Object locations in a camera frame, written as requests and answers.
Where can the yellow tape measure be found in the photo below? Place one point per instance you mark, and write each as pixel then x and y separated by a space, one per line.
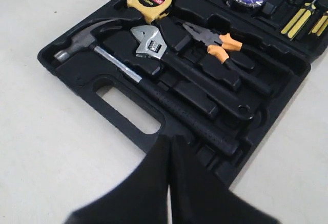
pixel 152 10

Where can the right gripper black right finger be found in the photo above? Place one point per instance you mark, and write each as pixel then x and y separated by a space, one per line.
pixel 199 197

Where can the adjustable wrench black handle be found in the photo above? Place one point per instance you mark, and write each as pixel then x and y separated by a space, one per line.
pixel 153 45

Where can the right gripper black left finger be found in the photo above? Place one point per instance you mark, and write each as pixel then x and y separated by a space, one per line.
pixel 140 198

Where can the claw hammer black grip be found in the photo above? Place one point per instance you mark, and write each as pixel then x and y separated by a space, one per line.
pixel 198 124

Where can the black plastic tool case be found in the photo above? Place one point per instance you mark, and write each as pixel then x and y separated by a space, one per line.
pixel 266 54

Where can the orange handled pliers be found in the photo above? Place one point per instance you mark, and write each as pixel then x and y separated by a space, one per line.
pixel 219 45

